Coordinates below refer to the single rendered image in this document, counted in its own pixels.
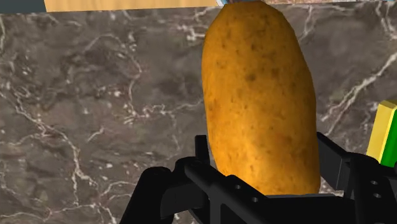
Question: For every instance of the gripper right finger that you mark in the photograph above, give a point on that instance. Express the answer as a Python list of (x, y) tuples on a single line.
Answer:
[(356, 173)]

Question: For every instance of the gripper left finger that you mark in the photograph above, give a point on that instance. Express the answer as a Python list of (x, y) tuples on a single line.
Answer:
[(198, 180)]

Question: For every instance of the brown potato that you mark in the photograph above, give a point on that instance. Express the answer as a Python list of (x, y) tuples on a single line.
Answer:
[(259, 99)]

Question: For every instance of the yellow and green box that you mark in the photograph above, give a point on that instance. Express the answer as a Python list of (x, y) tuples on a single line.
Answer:
[(384, 131)]

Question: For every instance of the light wooden board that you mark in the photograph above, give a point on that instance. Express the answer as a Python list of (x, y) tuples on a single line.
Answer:
[(130, 4)]

